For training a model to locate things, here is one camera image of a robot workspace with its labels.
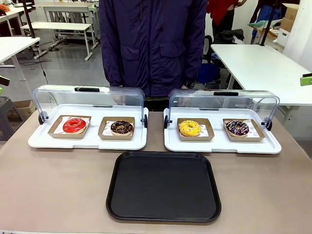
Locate white printed paper liner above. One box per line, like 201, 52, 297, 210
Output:
104, 121, 135, 137
226, 120, 259, 138
53, 116, 91, 135
179, 122, 210, 137

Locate brown cardboard donut tray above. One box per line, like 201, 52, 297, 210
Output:
47, 115, 92, 139
222, 118, 266, 142
97, 116, 136, 141
177, 117, 215, 142

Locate red glazed donut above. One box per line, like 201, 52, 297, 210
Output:
62, 118, 87, 135

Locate dark donut with coloured sprinkles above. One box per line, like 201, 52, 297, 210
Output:
225, 119, 250, 137

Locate chocolate donut with nut sprinkles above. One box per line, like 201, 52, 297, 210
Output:
110, 120, 134, 136

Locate yellow glazed donut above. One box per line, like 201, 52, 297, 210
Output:
179, 119, 202, 137

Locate black plastic serving tray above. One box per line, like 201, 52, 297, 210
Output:
105, 151, 222, 223

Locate person's right hand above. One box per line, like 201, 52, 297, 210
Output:
112, 94, 126, 107

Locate person's left hand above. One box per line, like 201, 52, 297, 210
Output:
178, 95, 193, 107

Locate grey plastic stool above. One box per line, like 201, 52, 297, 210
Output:
0, 96, 24, 142

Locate cardboard box on floor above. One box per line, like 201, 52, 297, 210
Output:
8, 99, 37, 120

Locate white table with pole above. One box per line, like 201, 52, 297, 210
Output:
0, 36, 41, 82

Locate white storage box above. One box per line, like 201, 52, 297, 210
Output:
277, 28, 291, 47

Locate large white table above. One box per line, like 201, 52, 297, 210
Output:
211, 43, 312, 115

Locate stacked cardboard boxes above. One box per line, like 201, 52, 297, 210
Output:
280, 3, 301, 33

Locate clear display case cover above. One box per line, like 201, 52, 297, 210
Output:
164, 89, 280, 131

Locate white low table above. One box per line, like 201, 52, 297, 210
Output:
20, 21, 94, 61

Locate green cloth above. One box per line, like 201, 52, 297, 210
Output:
248, 20, 269, 29

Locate person in blue jacket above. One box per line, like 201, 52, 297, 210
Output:
249, 0, 285, 42

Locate black bag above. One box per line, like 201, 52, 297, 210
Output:
214, 28, 245, 45

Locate blue bag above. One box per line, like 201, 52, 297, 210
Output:
196, 62, 221, 85

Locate black office chair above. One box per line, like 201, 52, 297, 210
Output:
201, 35, 221, 64

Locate white display case base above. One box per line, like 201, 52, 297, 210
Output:
163, 107, 282, 155
27, 103, 149, 151

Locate person in red top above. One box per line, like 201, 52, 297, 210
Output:
206, 0, 247, 36

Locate person in navy jacket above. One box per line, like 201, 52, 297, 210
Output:
98, 0, 208, 112

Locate black floor cable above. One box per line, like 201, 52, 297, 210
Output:
21, 45, 52, 83

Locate black camera pole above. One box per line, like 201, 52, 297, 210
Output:
23, 0, 37, 39
259, 0, 277, 47

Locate black cover handle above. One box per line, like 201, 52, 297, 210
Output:
213, 91, 239, 97
74, 87, 100, 93

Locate white desk with frame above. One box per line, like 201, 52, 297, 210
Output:
42, 1, 100, 48

